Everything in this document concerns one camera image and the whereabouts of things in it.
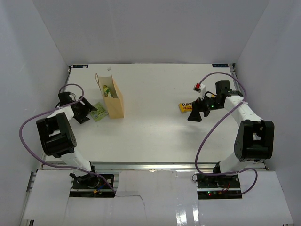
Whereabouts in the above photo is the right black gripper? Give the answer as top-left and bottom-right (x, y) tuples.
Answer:
(188, 92), (223, 122)

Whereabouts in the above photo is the yellow M&M's packet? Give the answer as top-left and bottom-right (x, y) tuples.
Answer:
(178, 102), (192, 113)

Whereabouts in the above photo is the green Fox's candy bag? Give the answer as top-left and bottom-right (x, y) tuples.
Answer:
(103, 85), (118, 98)

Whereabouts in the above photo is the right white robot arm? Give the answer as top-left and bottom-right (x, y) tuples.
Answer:
(188, 80), (275, 188)

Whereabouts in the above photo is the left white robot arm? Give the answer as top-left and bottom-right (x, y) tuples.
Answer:
(36, 92), (99, 188)

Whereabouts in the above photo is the brown paper bag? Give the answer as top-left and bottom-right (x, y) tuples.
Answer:
(95, 74), (125, 119)

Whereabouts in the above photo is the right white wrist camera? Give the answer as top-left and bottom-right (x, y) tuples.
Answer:
(193, 83), (206, 98)

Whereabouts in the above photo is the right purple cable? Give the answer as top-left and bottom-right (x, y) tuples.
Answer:
(192, 72), (258, 196)

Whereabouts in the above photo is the aluminium table rail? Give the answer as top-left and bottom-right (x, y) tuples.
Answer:
(41, 162), (268, 172)

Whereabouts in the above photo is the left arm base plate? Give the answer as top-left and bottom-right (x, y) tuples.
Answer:
(69, 177), (115, 198)

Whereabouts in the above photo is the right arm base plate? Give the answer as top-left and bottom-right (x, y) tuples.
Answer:
(192, 174), (242, 200)

